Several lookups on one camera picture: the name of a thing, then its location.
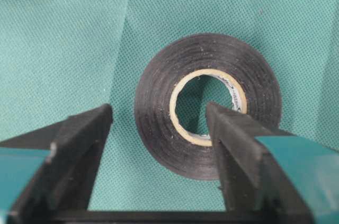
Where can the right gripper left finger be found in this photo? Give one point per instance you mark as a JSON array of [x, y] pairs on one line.
[[53, 169]]

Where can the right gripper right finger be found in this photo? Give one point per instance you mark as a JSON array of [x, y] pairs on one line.
[[282, 177]]

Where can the black tape roll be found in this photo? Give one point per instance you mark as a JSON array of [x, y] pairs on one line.
[[248, 77]]

